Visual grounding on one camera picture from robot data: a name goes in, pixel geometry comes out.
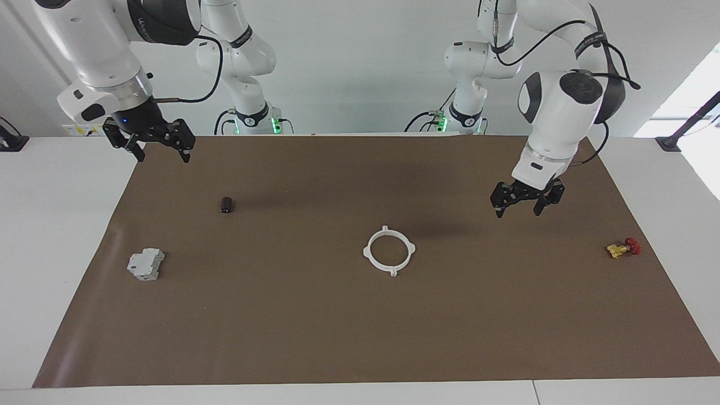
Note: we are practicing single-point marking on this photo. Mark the black table clamp mount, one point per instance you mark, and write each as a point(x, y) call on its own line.
point(669, 143)
point(11, 143)

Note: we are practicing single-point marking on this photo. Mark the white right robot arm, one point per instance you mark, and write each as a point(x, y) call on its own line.
point(95, 45)

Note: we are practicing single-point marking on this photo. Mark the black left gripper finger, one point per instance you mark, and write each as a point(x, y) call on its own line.
point(499, 211)
point(540, 208)

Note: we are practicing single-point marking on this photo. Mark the small black cylinder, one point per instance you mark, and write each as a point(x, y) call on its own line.
point(226, 205)

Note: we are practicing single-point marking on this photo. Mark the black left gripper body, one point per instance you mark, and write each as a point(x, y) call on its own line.
point(526, 194)

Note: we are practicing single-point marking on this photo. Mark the gray circuit breaker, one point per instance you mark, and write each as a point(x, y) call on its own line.
point(145, 265)

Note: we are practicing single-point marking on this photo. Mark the brown table mat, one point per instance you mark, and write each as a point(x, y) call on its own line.
point(360, 326)

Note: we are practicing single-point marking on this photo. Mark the yellow white warning sticker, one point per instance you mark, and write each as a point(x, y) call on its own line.
point(84, 130)

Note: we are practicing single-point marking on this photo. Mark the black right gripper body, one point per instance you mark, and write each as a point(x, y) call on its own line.
point(149, 129)

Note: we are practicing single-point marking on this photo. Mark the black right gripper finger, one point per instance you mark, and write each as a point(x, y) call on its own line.
point(138, 152)
point(185, 155)

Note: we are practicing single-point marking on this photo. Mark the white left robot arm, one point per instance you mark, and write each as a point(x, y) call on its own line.
point(557, 112)

